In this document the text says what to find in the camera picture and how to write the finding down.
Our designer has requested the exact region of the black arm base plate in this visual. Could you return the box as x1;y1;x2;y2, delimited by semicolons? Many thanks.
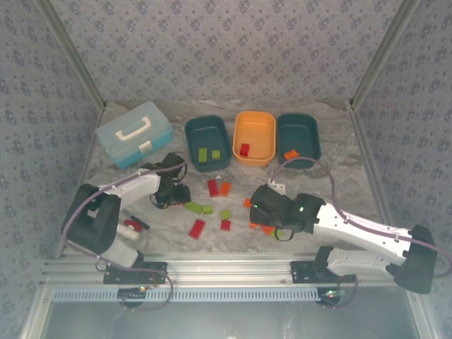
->
103;261;167;285
289;260;356;285

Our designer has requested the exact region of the small controller board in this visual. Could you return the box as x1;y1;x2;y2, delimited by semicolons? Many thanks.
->
316;286;346;307
117;286;148;305

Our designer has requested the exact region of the orange plastic bin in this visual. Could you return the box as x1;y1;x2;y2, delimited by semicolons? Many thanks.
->
232;111;277;167

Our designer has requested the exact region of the dark teal plastic bin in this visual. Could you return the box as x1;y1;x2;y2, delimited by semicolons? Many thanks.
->
184;115;233;173
276;112;322;166

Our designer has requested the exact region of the white valve with red handle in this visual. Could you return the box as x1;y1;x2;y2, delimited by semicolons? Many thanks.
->
118;219;144;242

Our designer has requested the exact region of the white slotted cable duct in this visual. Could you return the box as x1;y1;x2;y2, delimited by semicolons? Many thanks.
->
52;286;321;303

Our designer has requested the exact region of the wide aluminium frame rail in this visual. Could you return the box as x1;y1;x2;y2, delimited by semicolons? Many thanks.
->
39;251;424;287

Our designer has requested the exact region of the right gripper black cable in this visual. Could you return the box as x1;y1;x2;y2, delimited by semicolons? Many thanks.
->
273;227;296;243

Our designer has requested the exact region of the light blue plastic case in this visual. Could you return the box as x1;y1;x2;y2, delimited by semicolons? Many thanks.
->
95;101;174;170

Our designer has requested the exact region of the aluminium frame strut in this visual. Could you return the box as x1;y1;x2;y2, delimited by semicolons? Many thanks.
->
405;285;434;339
19;285;54;339

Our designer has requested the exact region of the aluminium table side rail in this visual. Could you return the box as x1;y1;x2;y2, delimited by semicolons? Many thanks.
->
54;102;109;261
345;100;405;258

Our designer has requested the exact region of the slanted aluminium frame post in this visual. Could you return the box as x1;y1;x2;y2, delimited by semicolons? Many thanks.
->
347;0;422;109
35;0;108;109

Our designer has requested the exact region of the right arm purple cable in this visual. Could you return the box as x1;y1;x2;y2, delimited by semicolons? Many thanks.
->
270;156;452;310

